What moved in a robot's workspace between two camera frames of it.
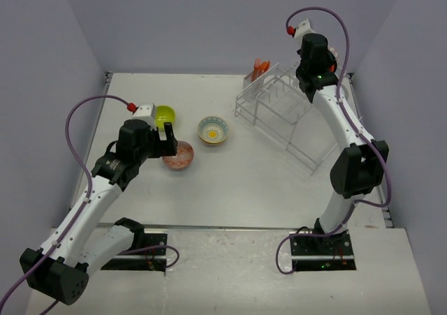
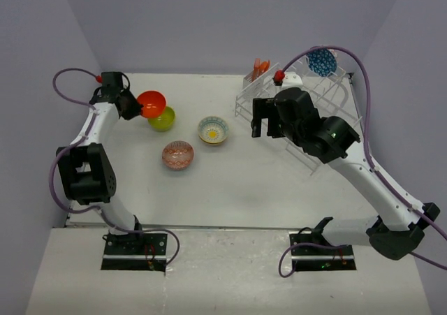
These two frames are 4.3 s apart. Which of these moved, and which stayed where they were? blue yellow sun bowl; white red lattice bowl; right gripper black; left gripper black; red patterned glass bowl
Moved: left gripper black; right gripper black
Stayed: blue yellow sun bowl; red patterned glass bowl; white red lattice bowl
